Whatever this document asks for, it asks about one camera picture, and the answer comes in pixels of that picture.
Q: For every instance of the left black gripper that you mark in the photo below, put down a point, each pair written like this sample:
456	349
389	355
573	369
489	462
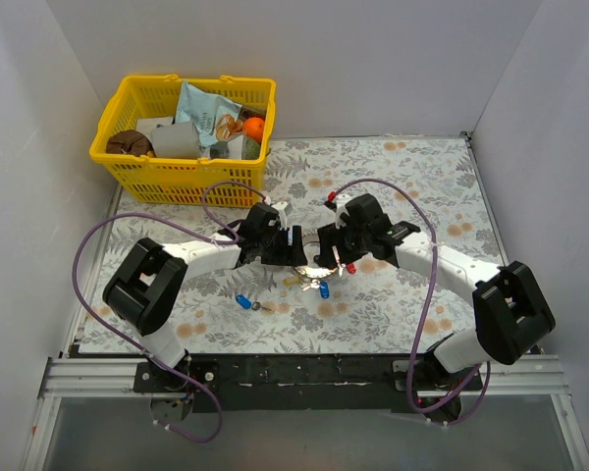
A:
285	246

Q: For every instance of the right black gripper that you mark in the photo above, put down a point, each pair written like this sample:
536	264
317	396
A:
335	245

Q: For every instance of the yellow key tag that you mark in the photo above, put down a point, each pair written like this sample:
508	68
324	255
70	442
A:
291	281

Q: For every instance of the blue key tag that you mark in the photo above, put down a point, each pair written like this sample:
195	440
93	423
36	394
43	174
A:
324	290
246	304

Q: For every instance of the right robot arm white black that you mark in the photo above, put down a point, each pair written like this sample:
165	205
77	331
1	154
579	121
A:
511	313

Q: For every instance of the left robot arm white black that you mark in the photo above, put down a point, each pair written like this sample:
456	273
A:
144	289

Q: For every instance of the loose blue key tag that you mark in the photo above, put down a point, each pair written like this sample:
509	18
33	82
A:
246	304

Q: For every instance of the floral table mat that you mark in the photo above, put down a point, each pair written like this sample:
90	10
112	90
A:
429	182

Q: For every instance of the green item in basket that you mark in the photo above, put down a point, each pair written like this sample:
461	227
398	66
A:
250	149

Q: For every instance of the orange fruit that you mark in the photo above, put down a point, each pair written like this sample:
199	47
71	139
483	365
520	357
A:
254	128

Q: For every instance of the yellow plastic basket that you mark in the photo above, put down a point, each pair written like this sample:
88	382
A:
219	176

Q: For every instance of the light blue snack bag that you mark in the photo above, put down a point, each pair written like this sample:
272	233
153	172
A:
215	117

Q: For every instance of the grey paper cup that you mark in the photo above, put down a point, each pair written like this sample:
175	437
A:
179	140

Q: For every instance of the white paper in basket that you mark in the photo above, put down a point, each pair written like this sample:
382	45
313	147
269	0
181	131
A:
147	125

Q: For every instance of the brown round pastry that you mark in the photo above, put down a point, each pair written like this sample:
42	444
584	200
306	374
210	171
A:
129	142

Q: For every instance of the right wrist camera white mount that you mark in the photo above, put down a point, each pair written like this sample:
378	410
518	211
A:
337	202

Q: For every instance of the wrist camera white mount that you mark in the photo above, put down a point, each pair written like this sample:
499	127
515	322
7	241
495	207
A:
337	202
284	208

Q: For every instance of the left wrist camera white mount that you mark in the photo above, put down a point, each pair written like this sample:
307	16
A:
284	208

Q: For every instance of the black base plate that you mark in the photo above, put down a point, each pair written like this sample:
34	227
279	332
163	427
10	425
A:
249	382

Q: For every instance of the aluminium frame rail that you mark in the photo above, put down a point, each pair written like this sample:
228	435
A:
530	375

